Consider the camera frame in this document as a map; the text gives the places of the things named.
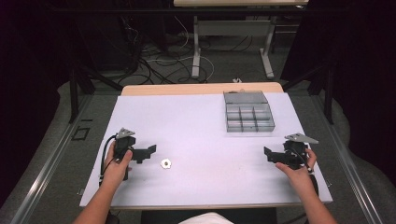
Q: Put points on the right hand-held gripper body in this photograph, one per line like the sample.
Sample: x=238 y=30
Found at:
x=294 y=154

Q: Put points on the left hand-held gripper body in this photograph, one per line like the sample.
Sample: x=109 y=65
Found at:
x=123 y=145

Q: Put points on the small silver round part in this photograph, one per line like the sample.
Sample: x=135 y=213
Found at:
x=166 y=163

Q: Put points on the clear plastic compartment box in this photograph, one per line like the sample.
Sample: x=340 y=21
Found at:
x=249 y=116

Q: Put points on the person's right hand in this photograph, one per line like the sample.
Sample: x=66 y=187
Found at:
x=298 y=175

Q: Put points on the person's left hand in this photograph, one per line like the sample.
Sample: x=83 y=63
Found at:
x=115 y=169

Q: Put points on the white table mat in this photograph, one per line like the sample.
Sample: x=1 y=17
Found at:
x=202 y=149

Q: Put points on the black metal stand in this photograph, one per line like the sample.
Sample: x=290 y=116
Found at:
x=327 y=90
x=76 y=90

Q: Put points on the person's white clothing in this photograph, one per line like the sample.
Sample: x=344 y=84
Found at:
x=207 y=218

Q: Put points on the white desk with metal legs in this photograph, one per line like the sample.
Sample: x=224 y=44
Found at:
x=233 y=28

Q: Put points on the metal floor rail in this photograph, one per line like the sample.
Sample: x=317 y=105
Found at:
x=351 y=165
x=46 y=168

